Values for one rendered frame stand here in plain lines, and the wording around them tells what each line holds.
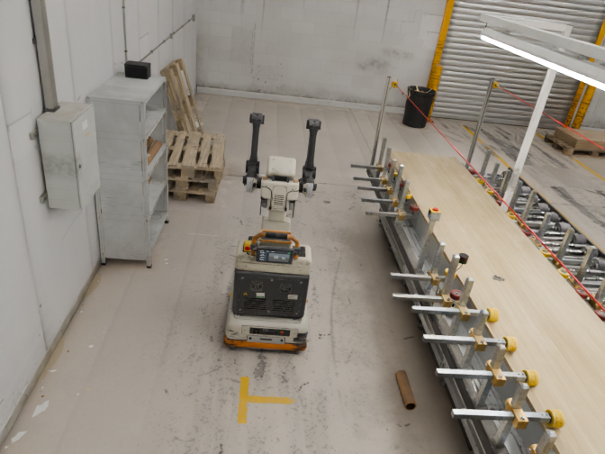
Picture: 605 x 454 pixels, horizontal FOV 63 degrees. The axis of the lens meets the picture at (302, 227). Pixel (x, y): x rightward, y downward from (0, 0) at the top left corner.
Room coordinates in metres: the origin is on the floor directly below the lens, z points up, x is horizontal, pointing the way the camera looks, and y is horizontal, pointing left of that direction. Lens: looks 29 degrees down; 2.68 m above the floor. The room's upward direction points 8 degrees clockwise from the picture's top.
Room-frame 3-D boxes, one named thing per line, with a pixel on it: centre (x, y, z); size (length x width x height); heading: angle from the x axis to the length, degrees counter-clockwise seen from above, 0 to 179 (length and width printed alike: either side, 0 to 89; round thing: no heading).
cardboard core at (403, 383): (2.61, -0.89, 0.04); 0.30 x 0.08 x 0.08; 7
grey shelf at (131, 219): (4.14, 1.61, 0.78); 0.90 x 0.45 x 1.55; 7
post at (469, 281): (2.43, -1.01, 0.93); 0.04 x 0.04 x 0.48; 7
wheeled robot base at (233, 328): (3.14, 0.19, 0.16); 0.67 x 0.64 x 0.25; 5
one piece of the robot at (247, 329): (2.82, 0.14, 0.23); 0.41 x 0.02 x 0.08; 95
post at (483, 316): (2.18, -1.04, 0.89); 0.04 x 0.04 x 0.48; 7
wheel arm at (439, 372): (1.88, -1.01, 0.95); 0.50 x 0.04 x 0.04; 97
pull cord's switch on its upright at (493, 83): (5.35, -1.78, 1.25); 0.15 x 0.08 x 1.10; 7
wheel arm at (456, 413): (1.63, -1.04, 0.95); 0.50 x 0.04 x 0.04; 97
